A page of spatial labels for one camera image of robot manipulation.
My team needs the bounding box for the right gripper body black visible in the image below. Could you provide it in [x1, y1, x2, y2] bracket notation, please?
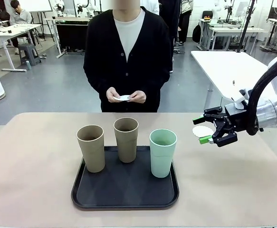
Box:
[224, 102, 249, 133]

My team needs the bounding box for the person in black cardigan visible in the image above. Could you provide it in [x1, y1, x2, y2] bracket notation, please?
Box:
[83, 0, 172, 113]

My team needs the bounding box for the bystander in black clothes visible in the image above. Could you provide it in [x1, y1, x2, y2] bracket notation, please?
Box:
[158, 0, 178, 74]

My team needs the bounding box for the tall mint green cup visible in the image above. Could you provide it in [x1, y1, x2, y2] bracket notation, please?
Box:
[149, 129, 178, 179]

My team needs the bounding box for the black plastic tray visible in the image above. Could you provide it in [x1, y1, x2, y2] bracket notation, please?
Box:
[71, 145, 180, 209]

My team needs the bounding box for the black corrugated cable conduit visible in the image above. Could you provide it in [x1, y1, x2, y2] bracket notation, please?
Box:
[246, 51, 277, 136]

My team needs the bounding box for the large white table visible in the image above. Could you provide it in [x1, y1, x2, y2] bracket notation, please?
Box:
[190, 50, 277, 106]

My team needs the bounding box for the white desk with clutter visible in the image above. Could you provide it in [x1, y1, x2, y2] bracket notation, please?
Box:
[0, 23, 43, 73]

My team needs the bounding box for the person's left forearm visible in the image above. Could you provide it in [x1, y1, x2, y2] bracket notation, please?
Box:
[142, 64, 172, 105]

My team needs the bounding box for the desk with black panel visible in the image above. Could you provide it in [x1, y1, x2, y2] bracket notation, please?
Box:
[44, 16, 93, 59]

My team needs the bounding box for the grey plastic stool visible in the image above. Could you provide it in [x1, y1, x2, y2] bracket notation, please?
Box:
[18, 43, 42, 67]

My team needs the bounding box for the person's right forearm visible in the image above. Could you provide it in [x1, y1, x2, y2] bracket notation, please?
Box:
[83, 64, 110, 105]

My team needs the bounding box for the seated person grey hoodie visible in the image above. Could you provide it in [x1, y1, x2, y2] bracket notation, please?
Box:
[9, 0, 38, 54]

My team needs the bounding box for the whiteboard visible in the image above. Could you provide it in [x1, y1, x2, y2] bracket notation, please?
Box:
[28, 0, 54, 13]

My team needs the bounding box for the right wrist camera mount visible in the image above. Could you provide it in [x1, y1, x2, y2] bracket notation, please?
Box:
[230, 88, 253, 110]

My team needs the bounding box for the long white desk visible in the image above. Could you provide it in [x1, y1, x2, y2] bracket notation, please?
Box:
[209, 27, 269, 52]

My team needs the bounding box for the narrow white desk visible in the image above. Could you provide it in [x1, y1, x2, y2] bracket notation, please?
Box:
[198, 18, 221, 51]

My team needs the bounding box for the black stand pole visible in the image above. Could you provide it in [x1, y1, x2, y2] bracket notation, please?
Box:
[234, 0, 258, 53]

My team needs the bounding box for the bystander in patterned sweater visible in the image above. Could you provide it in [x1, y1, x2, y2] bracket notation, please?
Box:
[176, 0, 194, 46]

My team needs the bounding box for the black backpack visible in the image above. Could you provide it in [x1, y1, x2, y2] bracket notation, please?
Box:
[191, 23, 202, 44]

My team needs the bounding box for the person's left hand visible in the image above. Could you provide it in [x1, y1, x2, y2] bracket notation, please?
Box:
[128, 90, 147, 105]

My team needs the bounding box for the tall tan cup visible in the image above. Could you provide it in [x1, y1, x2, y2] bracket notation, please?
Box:
[76, 124, 105, 173]
[113, 117, 139, 164]

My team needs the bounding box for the person's right hand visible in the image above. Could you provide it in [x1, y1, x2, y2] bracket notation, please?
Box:
[106, 87, 121, 104]

